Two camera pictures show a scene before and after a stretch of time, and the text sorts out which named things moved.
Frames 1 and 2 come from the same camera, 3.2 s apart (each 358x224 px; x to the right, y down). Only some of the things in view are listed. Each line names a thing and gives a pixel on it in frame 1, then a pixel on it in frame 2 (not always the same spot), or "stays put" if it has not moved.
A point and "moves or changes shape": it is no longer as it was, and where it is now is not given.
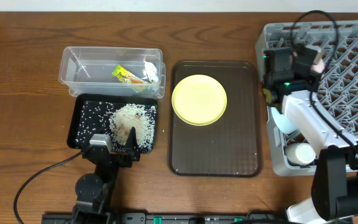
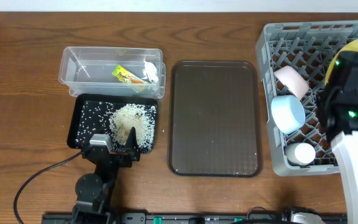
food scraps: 116,119 stays put
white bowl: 319,67 moves or changes shape
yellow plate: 199,99 to 355,45
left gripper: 117,155 stays put
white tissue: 151,71 stays put
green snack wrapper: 125,76 stays put
